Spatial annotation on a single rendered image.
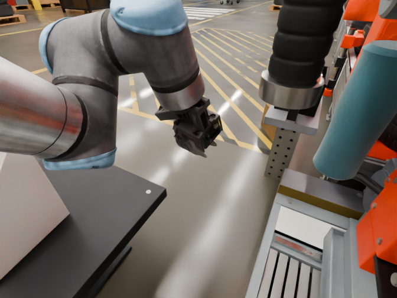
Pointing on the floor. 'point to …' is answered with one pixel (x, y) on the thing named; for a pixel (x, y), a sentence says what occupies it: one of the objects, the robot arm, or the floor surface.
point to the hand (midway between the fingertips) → (198, 148)
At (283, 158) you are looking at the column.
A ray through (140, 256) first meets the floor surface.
